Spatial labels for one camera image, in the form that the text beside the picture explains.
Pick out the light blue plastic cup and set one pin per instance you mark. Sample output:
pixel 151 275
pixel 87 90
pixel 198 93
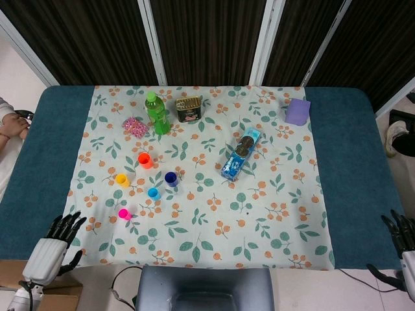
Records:
pixel 153 193

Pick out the green drink bottle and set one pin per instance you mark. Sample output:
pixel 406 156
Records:
pixel 157 113

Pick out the dark blue plastic cup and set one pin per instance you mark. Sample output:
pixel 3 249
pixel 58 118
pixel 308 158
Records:
pixel 170 179

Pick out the bystander white garment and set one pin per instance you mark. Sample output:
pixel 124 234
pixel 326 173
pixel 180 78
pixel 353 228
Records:
pixel 8 165

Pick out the pink plastic cup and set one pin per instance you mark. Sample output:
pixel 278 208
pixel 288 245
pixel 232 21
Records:
pixel 124 214

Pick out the bystander bare forearm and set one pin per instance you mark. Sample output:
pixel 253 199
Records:
pixel 13 126

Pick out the right black-white robot hand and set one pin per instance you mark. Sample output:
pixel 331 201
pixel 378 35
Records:
pixel 402 233

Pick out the teal table cover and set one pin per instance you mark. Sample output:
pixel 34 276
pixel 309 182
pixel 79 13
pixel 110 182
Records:
pixel 353 168

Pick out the brown cardboard box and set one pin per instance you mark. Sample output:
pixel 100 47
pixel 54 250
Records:
pixel 65 293

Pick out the black chair base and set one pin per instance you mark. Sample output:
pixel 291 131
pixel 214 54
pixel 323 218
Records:
pixel 402 115

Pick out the yellow plastic cup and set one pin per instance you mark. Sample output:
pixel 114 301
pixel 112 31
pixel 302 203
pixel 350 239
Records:
pixel 122 180

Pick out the orange plastic cup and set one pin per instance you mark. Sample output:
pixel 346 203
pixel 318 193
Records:
pixel 145 161

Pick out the left black-white robot hand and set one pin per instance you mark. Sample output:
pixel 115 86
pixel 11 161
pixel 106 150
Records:
pixel 45 259

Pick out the floral tablecloth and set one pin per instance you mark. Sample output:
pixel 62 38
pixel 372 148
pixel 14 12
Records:
pixel 210 207

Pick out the blue cookie package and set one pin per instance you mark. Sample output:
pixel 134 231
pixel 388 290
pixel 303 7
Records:
pixel 240 153

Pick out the dark folding screen panel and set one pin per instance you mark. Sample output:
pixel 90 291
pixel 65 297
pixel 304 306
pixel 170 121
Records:
pixel 81 39
pixel 301 39
pixel 373 48
pixel 207 39

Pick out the purple box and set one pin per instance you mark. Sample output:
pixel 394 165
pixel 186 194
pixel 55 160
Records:
pixel 297 111

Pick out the white sneaker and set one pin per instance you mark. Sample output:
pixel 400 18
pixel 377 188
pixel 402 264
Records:
pixel 395 136

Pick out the pink patterned candy bag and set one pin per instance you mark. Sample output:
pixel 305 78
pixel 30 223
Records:
pixel 135 127

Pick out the black trouser leg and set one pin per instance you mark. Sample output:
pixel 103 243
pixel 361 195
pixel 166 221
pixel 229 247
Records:
pixel 407 142

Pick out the black and gold tin can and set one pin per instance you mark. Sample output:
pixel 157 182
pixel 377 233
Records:
pixel 188 110

